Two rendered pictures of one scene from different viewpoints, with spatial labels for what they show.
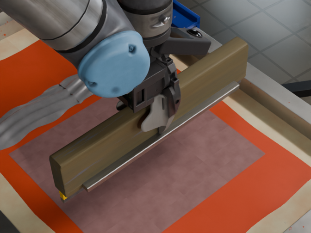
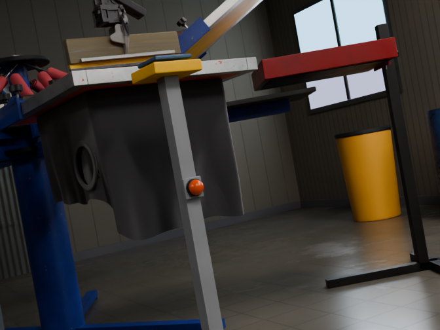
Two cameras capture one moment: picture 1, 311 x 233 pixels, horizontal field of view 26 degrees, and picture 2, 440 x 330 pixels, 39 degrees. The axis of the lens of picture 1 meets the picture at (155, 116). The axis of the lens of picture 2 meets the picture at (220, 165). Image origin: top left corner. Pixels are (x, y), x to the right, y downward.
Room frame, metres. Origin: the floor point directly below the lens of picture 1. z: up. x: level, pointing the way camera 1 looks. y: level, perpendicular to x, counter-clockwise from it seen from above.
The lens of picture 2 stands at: (-1.19, -0.53, 0.71)
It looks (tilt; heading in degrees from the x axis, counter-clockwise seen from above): 1 degrees down; 9
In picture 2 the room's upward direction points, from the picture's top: 10 degrees counter-clockwise
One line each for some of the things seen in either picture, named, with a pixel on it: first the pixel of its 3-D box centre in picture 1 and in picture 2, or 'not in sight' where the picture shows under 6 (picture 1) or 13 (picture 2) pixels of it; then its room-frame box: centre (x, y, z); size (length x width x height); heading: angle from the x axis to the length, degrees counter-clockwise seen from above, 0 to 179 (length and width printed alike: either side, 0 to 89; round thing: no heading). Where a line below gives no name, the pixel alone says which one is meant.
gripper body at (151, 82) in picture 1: (140, 59); (108, 7); (0.71, 0.02, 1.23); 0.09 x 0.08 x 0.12; 132
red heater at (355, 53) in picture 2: not in sight; (319, 65); (1.89, -0.62, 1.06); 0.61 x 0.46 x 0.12; 102
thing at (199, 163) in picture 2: not in sight; (171, 157); (0.59, -0.12, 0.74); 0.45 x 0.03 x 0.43; 132
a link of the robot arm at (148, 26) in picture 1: (146, 12); not in sight; (0.71, 0.01, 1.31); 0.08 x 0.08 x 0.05
